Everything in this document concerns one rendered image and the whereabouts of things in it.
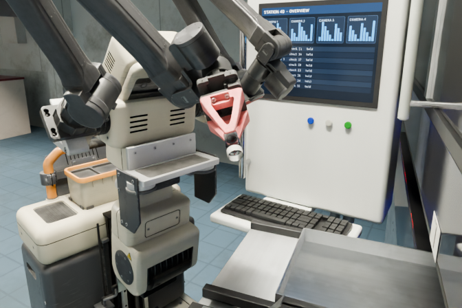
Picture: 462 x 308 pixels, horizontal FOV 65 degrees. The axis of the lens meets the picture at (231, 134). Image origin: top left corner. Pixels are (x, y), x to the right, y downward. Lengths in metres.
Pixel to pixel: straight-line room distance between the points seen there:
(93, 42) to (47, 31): 4.60
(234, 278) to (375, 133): 0.61
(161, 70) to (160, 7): 3.83
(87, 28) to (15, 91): 1.48
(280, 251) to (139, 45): 0.56
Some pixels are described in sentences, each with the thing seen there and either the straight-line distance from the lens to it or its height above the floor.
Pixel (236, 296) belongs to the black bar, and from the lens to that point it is 0.74.
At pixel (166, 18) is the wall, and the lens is 4.42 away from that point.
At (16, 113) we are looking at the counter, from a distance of 6.14.
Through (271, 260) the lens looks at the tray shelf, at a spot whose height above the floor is 0.88.
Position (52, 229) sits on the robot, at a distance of 1.27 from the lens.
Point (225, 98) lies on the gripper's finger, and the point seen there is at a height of 1.28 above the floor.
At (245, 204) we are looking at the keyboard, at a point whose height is 0.83.
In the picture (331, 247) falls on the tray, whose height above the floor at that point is 0.88.
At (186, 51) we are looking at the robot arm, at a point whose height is 1.35.
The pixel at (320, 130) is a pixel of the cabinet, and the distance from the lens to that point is 1.21.
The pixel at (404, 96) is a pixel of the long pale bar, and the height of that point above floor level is 1.24.
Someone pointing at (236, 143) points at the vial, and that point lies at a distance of 0.50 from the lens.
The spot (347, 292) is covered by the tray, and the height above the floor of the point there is 0.88.
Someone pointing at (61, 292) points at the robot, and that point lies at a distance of 1.37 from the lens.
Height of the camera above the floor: 1.36
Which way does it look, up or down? 15 degrees down
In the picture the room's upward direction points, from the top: straight up
